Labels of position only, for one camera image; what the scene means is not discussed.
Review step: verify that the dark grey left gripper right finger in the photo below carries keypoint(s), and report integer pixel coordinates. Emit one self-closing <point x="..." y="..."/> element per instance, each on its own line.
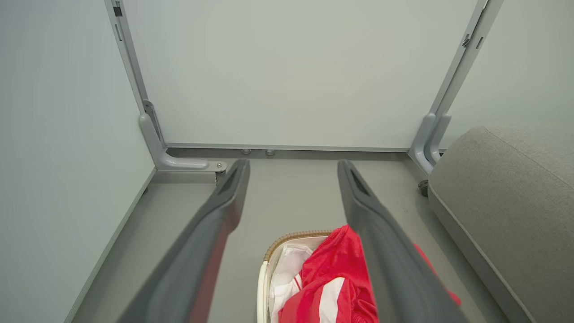
<point x="390" y="269"/>

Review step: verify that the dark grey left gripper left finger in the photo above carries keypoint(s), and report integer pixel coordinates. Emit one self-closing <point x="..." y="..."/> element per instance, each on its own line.
<point x="197" y="260"/>

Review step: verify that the red jacket with white stripes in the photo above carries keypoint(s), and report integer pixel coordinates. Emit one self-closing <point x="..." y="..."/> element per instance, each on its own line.
<point x="332" y="269"/>

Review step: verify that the white garment with red trim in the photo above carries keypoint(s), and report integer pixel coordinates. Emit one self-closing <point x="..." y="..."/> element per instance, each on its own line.
<point x="280" y="298"/>

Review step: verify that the cream laundry basket with woven rim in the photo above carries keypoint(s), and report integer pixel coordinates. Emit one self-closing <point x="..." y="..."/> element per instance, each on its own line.
<point x="261" y="287"/>

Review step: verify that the white basket liner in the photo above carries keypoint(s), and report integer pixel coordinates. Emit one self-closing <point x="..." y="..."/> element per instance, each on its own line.
<point x="289" y="260"/>

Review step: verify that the dark round partition foot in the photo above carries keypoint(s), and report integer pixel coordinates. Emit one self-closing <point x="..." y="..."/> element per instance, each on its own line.
<point x="423" y="187"/>

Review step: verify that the grey fabric sofa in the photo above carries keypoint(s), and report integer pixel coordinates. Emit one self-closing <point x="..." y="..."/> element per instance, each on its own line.
<point x="502" y="188"/>

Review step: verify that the grey partition post with foot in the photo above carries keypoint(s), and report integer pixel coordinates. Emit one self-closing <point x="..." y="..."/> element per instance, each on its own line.
<point x="152" y="134"/>
<point x="426" y="134"/>

